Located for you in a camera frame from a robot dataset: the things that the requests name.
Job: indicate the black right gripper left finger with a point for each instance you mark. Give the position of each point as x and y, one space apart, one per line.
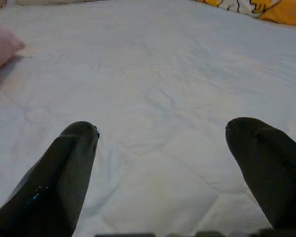
51 185

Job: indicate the white quilted mattress pad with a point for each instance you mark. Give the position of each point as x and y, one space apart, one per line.
150 74

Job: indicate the yellow cartoon egg blanket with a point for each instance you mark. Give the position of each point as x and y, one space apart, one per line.
281 11

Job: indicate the pink pillow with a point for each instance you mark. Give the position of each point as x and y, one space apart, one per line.
0 47

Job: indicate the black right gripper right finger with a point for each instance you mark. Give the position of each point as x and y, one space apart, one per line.
273 177

